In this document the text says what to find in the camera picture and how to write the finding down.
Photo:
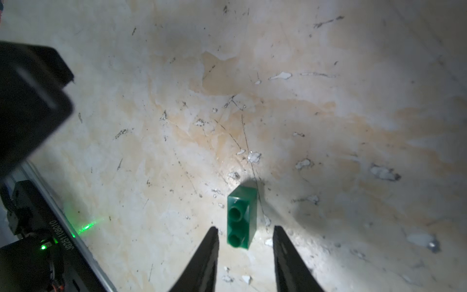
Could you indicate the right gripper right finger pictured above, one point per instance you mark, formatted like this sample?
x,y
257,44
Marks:
x,y
292,275

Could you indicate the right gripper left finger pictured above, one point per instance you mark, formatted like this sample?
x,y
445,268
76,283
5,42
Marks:
x,y
200,273

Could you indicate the small dark green lego brick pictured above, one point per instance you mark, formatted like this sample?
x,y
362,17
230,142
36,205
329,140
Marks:
x,y
242,216

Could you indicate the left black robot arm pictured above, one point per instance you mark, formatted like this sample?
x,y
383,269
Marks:
x,y
33,101

